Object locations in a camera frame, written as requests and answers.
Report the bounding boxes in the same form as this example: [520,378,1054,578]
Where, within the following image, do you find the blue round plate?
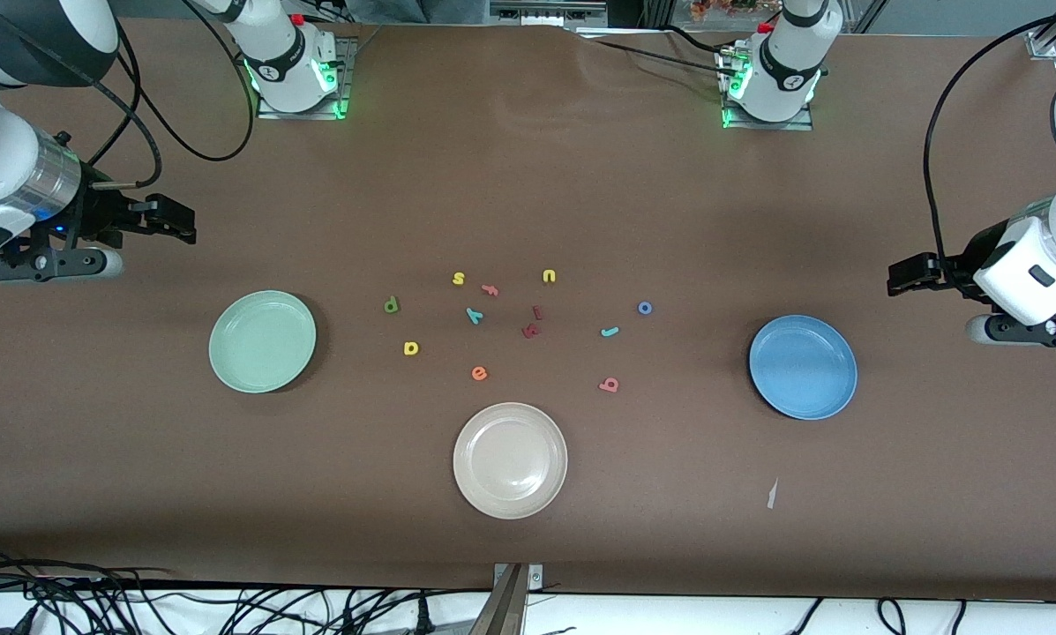
[748,315,858,421]

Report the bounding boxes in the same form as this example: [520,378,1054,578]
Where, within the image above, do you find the pale green round plate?
[208,290,318,394]

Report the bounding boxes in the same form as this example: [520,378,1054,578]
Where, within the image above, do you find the brown table mat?
[0,16,1056,602]

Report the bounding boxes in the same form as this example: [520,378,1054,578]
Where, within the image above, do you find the orange dried flowers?
[691,0,762,20]

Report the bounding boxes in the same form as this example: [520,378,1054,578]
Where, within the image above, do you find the beige round plate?
[453,402,569,520]

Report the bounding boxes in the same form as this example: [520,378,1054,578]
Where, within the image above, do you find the grey power strip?
[490,0,610,26]

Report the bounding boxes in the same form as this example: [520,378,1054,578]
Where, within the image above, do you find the grey-brown stand pole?
[468,564,528,635]

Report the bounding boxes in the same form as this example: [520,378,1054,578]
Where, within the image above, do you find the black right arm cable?
[0,0,256,191]

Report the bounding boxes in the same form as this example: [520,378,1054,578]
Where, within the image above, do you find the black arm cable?
[924,11,1056,265]
[0,0,256,191]

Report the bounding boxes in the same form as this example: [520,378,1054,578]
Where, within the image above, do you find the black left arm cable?
[924,11,1056,265]

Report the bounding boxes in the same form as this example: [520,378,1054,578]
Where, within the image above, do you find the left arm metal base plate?
[717,49,815,132]

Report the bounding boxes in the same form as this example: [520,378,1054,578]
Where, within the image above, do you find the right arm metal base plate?
[257,37,357,121]

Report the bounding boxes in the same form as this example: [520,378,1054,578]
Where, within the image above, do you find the black cable on mat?
[580,25,742,82]

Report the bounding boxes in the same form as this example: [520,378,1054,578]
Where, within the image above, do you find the black tangled cable bundle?
[0,545,458,635]

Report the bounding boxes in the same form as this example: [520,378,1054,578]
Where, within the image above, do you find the silver metal table bracket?
[493,563,544,592]

